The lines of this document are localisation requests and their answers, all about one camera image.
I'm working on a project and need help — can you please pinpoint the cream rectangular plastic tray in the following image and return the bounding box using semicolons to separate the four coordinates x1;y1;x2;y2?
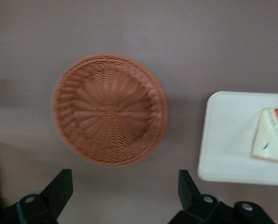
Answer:
197;91;278;187

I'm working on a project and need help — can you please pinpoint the brown round wicker basket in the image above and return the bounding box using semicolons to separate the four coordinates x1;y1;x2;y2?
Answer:
52;54;169;168

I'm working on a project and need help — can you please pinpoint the triangular sandwich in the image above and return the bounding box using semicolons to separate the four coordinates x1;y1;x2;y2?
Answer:
250;107;278;164

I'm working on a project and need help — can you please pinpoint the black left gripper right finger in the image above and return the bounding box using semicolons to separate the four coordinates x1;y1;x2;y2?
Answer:
168;169;276;224

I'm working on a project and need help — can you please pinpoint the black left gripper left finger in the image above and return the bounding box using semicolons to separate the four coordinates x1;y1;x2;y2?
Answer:
0;169;74;224

